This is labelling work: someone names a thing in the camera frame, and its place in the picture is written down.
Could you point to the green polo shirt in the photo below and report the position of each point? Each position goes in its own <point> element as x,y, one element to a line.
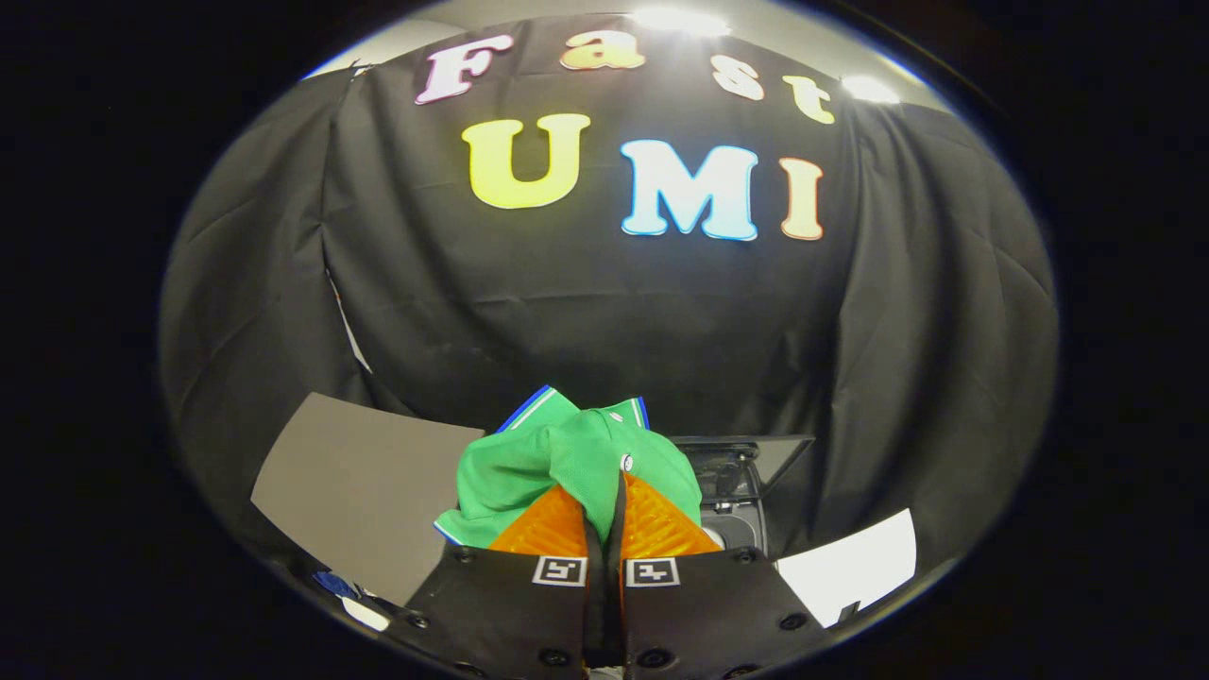
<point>529,463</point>

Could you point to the black backdrop cloth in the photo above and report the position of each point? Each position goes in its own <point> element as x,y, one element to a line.
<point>567,312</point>

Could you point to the ceiling light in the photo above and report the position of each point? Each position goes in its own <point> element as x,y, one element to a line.
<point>869,90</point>
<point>680,19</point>

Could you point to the grey cabinet with dark top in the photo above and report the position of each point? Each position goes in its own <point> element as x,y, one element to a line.
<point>359,482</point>

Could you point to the white board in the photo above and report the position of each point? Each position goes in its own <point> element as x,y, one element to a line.
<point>850,567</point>

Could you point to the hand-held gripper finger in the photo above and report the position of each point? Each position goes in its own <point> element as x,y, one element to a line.
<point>593,614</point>
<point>616,567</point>

